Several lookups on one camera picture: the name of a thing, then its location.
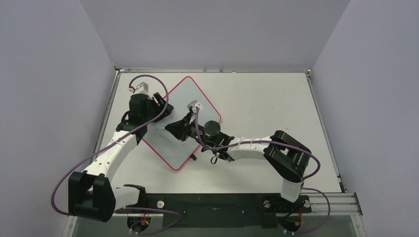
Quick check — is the pink framed whiteboard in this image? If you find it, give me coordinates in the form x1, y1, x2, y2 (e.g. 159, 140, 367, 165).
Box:
143, 76, 221, 170

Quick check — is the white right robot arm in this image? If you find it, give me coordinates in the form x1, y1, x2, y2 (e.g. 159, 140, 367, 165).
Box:
164, 113, 312, 211

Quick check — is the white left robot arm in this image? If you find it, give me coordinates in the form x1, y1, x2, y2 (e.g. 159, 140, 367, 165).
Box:
68, 92, 173, 222

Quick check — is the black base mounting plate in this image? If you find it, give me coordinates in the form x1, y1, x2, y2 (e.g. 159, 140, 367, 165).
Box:
114, 193, 315, 229

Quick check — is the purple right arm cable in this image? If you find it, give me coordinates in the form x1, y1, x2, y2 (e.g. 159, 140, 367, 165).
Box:
193, 108, 331, 236

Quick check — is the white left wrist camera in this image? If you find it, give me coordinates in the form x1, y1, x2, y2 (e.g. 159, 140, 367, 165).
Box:
134, 82, 149, 96

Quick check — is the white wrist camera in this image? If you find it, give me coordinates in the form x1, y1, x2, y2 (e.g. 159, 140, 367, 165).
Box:
187, 100, 203, 114
134, 82, 149, 96

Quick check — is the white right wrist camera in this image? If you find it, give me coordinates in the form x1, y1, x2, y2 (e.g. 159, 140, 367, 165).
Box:
187, 100, 203, 114

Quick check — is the aluminium front rail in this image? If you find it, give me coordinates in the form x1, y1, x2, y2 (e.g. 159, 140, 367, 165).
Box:
67, 193, 363, 217

